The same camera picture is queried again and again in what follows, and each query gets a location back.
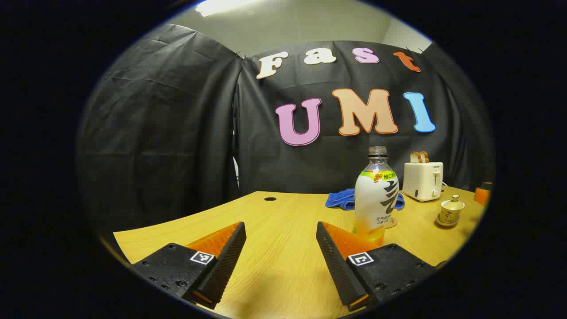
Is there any white toaster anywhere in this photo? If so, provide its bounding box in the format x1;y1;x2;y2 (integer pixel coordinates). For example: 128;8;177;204
402;162;444;202

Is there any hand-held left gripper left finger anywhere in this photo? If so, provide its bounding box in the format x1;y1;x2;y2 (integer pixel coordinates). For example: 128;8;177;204
131;221;247;310

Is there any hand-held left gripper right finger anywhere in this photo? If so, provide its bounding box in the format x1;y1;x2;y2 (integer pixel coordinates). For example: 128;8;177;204
316;221;439;312

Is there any blue towel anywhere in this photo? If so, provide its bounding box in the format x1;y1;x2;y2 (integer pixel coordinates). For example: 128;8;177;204
326;188;406;211

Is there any clear water bottle white label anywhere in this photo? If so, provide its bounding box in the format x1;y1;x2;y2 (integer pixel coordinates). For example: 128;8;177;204
353;146;400;247

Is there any cream ceramic teacup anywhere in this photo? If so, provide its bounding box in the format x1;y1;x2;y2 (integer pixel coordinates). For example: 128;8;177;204
440;205;466;224

